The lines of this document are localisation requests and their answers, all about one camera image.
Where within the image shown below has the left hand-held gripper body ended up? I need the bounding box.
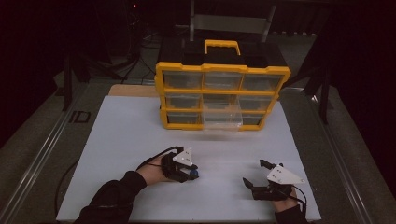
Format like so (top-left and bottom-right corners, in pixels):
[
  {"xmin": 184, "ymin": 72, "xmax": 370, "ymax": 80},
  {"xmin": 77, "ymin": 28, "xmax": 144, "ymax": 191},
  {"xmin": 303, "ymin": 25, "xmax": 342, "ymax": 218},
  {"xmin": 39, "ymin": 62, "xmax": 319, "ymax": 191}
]
[{"xmin": 160, "ymin": 147, "xmax": 195, "ymax": 184}]

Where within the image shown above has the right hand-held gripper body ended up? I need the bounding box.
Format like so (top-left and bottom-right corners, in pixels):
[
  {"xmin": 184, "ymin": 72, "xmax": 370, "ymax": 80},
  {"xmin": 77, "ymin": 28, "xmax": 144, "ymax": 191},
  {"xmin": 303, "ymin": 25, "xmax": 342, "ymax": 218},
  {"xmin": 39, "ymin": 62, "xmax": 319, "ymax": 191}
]
[{"xmin": 250, "ymin": 162, "xmax": 305, "ymax": 202}]

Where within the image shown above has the clear plastic drawer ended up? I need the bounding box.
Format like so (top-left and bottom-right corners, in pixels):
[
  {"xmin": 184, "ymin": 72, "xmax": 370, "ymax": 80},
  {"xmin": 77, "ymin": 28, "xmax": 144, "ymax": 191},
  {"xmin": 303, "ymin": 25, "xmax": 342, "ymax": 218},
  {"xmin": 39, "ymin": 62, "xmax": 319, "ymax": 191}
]
[{"xmin": 201, "ymin": 94, "xmax": 244, "ymax": 133}]

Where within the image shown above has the yellow black drawer organizer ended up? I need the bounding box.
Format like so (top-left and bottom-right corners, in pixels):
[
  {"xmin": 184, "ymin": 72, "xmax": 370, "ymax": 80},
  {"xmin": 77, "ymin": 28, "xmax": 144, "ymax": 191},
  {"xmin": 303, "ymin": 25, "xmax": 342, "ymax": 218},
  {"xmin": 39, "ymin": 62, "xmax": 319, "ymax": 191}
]
[{"xmin": 154, "ymin": 39, "xmax": 292, "ymax": 132}]

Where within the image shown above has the person's right hand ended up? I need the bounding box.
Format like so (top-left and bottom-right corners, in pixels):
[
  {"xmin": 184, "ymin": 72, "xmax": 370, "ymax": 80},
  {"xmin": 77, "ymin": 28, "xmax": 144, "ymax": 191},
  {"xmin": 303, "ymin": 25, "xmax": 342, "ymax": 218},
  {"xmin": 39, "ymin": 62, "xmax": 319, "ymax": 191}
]
[{"xmin": 274, "ymin": 189, "xmax": 299, "ymax": 214}]

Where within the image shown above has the person's left hand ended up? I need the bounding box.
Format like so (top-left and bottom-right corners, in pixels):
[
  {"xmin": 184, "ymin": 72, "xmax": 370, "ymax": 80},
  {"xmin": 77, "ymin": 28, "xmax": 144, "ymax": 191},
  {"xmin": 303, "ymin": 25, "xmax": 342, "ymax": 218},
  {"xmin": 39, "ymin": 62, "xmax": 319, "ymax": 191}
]
[{"xmin": 136, "ymin": 155, "xmax": 176, "ymax": 187}]

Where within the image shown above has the white board sheet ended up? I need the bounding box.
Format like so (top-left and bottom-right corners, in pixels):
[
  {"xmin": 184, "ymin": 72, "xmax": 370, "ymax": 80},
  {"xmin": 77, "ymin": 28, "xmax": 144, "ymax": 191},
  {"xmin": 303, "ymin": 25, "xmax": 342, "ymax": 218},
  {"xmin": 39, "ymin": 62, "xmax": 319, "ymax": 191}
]
[{"xmin": 55, "ymin": 94, "xmax": 322, "ymax": 223}]

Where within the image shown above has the grid of clear drawers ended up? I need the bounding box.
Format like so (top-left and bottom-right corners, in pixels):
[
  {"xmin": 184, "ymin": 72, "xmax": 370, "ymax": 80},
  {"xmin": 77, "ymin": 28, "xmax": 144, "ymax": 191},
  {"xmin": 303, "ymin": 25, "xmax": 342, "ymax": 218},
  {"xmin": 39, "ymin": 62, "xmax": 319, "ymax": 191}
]
[{"xmin": 162, "ymin": 70, "xmax": 283, "ymax": 126}]

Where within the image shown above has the wooden board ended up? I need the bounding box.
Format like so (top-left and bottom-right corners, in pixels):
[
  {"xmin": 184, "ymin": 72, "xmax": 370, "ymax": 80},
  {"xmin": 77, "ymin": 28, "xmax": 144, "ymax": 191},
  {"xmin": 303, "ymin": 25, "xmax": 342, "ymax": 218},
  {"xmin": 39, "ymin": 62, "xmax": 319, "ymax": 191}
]
[{"xmin": 107, "ymin": 83, "xmax": 161, "ymax": 98}]

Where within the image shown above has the black stand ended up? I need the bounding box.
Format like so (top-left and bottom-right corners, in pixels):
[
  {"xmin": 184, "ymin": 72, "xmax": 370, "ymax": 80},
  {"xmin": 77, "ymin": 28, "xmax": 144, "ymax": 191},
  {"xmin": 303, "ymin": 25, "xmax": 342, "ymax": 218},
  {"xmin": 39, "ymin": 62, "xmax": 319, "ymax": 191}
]
[
  {"xmin": 60, "ymin": 50, "xmax": 126, "ymax": 113},
  {"xmin": 284, "ymin": 29, "xmax": 333, "ymax": 125}
]

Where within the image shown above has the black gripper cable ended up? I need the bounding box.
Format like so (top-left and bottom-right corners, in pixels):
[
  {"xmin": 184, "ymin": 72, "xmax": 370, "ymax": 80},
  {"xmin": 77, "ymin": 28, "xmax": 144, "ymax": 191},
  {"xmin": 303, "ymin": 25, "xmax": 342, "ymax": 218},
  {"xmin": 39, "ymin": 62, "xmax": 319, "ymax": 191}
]
[
  {"xmin": 291, "ymin": 184, "xmax": 308, "ymax": 217},
  {"xmin": 135, "ymin": 146, "xmax": 185, "ymax": 171}
]

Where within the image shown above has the aluminium rail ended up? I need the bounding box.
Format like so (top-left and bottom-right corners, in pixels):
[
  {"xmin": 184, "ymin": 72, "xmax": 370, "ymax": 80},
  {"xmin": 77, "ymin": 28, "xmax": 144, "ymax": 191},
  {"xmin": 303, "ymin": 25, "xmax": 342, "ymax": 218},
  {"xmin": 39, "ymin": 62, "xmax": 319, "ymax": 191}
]
[
  {"xmin": 0, "ymin": 83, "xmax": 91, "ymax": 224},
  {"xmin": 281, "ymin": 87, "xmax": 369, "ymax": 224}
]

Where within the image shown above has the black cable loop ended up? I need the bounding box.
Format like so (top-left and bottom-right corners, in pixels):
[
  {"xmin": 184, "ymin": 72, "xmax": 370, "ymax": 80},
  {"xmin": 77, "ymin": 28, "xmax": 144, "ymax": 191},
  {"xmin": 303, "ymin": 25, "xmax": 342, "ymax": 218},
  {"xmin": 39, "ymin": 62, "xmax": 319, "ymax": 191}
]
[{"xmin": 54, "ymin": 160, "xmax": 79, "ymax": 217}]

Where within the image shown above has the grey metal frame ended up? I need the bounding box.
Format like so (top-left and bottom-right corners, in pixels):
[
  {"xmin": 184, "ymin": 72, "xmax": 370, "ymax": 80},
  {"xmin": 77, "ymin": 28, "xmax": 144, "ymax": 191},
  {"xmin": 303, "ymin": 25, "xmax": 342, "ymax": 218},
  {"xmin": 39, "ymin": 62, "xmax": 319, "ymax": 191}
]
[{"xmin": 189, "ymin": 0, "xmax": 277, "ymax": 44}]

